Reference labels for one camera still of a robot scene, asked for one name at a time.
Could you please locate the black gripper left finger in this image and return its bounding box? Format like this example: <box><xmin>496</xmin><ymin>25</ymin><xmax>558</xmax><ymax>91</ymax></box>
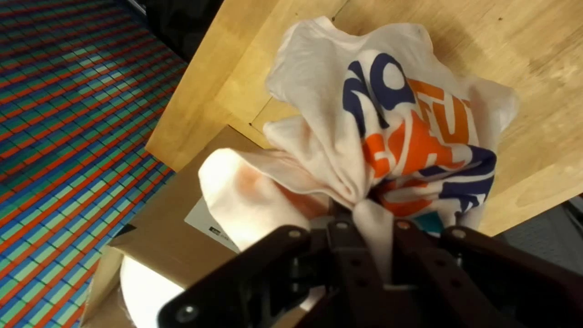
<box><xmin>157</xmin><ymin>217</ymin><xmax>390</xmax><ymax>328</ymax></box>

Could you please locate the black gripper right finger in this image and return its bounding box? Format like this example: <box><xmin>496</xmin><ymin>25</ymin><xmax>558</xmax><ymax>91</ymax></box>
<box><xmin>394</xmin><ymin>217</ymin><xmax>583</xmax><ymax>328</ymax></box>

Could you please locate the white printed t-shirt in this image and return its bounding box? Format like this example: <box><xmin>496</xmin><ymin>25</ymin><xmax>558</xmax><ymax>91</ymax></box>
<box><xmin>197</xmin><ymin>14</ymin><xmax>521</xmax><ymax>288</ymax></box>

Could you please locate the open cardboard box with label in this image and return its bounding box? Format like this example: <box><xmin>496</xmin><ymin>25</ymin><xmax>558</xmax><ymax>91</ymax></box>
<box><xmin>80</xmin><ymin>124</ymin><xmax>288</xmax><ymax>328</ymax></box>

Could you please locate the white plastic sheet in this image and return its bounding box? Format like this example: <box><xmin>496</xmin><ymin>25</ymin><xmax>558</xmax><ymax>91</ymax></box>
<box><xmin>119</xmin><ymin>253</ymin><xmax>188</xmax><ymax>328</ymax></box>

